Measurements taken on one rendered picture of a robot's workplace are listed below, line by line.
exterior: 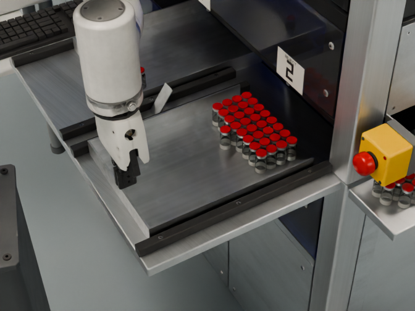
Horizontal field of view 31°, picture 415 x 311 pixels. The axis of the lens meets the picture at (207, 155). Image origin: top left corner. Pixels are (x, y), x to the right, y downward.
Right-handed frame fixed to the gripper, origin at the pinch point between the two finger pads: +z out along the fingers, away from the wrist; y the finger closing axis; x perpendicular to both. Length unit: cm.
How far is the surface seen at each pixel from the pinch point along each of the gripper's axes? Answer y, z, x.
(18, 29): 78, 17, -6
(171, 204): 0.6, 12.1, -8.2
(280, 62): 10.8, -1.8, -37.8
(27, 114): 147, 100, -18
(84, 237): 77, 100, -12
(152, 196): 4.1, 12.0, -6.3
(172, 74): 34.4, 12.0, -26.6
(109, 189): 9.9, 12.3, -0.3
